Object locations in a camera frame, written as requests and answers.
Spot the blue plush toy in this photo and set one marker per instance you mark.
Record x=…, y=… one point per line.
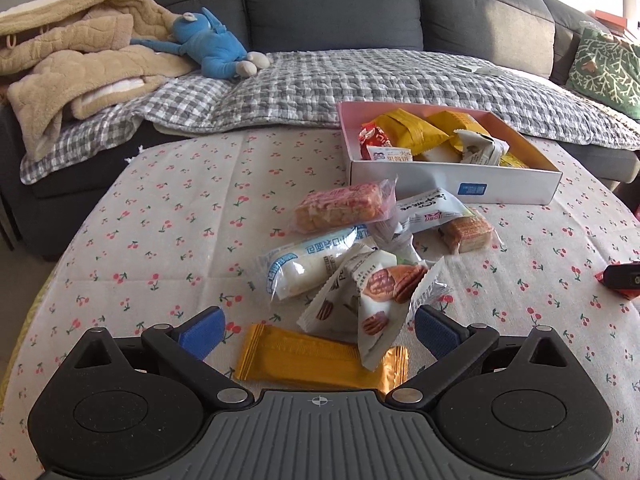
x=210, y=45

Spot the red books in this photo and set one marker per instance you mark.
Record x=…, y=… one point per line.
x=615, y=22

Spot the silver blue snack packet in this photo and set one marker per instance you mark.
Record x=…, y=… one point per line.
x=480, y=150

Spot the pink rice cracker packet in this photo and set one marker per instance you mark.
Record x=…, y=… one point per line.
x=340, y=207

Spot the cherry-print tablecloth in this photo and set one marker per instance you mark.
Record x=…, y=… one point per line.
x=175, y=210

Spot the white snack packet monkey print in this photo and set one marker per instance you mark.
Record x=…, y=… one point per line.
x=430, y=210

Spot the plain yellow snack packet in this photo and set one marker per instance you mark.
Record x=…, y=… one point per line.
x=405, y=127

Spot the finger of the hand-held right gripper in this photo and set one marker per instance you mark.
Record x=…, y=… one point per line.
x=622, y=281

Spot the beige fleece blanket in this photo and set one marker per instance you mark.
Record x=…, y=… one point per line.
x=75, y=60

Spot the pink cardboard box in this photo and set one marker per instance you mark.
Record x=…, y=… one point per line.
x=440, y=187

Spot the green branch-pattern cushion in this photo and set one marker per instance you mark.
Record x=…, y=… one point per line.
x=605, y=67

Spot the white blue bread packet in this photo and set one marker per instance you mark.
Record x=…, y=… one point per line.
x=305, y=265

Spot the dark grey sofa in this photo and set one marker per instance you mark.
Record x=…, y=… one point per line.
x=330, y=5

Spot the grey white checkered quilt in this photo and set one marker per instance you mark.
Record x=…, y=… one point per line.
x=350, y=85

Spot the clear brown wafer packet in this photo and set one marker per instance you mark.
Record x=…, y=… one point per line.
x=467, y=235

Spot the orange snack bar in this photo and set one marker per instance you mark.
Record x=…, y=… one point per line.
x=300, y=355

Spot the large yellow snack packet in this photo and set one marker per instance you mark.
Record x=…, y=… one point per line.
x=460, y=122

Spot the small flat white box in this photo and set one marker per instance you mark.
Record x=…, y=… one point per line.
x=482, y=68

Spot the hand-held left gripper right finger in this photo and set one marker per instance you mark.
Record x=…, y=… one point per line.
x=435, y=330

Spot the white pecan snack packet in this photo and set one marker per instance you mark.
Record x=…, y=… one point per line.
x=327, y=305
x=385, y=300

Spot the dark red heart snack packet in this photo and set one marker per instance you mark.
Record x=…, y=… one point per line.
x=372, y=137

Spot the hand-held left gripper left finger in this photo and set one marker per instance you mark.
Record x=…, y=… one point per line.
x=202, y=332

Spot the plain white snack packet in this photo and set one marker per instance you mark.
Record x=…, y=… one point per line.
x=435, y=152

